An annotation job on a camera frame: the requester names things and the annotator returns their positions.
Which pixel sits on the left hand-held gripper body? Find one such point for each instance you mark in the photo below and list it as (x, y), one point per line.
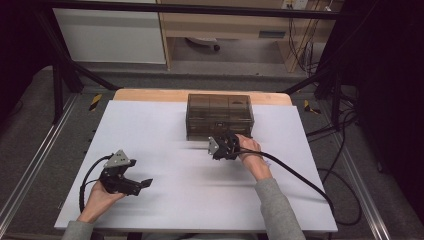
(116, 182)

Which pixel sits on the white board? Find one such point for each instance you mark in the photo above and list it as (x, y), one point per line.
(166, 186)

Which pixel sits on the smoky transparent drawer box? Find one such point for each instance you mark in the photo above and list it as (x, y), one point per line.
(218, 106)

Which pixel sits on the white power strip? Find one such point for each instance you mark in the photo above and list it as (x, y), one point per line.
(296, 4)

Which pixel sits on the black metal stand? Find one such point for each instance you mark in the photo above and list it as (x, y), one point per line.
(58, 86)
(336, 96)

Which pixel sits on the aluminium rail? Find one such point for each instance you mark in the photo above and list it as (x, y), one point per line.
(363, 193)
(36, 156)

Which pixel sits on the black curtain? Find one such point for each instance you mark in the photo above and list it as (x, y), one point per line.
(386, 83)
(20, 50)

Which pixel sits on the white cabinet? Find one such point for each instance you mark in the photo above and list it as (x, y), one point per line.
(110, 36)

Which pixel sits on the small purple item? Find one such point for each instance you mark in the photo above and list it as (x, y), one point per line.
(267, 162)

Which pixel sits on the yellow black tape strip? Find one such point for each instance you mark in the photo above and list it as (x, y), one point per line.
(95, 102)
(310, 108)

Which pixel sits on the wooden desk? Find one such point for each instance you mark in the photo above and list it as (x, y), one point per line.
(233, 23)

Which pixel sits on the wooden table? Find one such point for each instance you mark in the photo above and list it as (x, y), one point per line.
(150, 95)

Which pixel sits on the white chair base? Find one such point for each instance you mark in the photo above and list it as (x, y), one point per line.
(201, 40)

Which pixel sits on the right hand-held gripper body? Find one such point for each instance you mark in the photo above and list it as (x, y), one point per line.
(226, 146)

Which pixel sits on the black frame bar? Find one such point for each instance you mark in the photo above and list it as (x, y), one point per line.
(200, 9)

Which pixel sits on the person's right hand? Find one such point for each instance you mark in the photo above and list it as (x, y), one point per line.
(253, 156)

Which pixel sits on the person's left hand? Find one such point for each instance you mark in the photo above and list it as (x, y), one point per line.
(100, 201)

